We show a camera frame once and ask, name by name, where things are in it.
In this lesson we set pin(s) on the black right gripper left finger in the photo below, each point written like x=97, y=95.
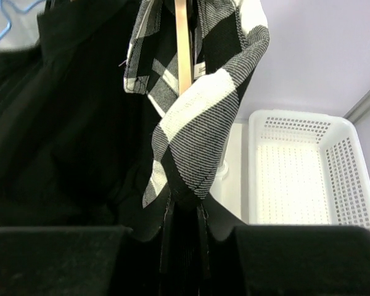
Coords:
x=90, y=260

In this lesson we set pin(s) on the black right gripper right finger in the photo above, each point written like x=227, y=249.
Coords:
x=241, y=259

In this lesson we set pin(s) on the black white checkered shirt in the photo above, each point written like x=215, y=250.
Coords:
x=230, y=38

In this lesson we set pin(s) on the wooden hanger of checkered shirt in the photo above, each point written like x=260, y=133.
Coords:
x=183, y=46

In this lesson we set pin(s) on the white plastic basket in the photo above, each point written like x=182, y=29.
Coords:
x=306, y=168

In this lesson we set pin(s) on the blue wire hanger right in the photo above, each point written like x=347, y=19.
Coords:
x=18, y=23

